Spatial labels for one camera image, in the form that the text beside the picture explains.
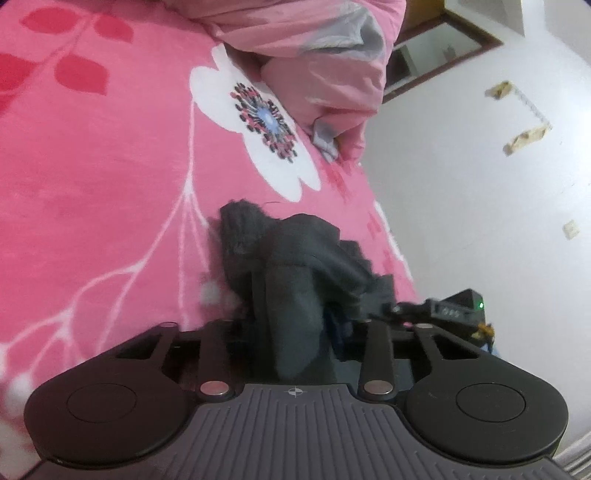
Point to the yellowed tape piece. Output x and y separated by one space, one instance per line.
497 90
526 140

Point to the dark grey shorts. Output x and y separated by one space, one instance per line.
295 295

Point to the pink quilt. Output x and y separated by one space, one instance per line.
332 60

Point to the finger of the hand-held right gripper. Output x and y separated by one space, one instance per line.
413 308

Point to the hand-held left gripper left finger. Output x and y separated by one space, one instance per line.
214 360

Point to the pink floral blanket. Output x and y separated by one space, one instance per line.
106 184

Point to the dark wooden frame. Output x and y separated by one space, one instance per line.
438 50

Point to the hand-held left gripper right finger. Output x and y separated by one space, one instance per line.
377 355

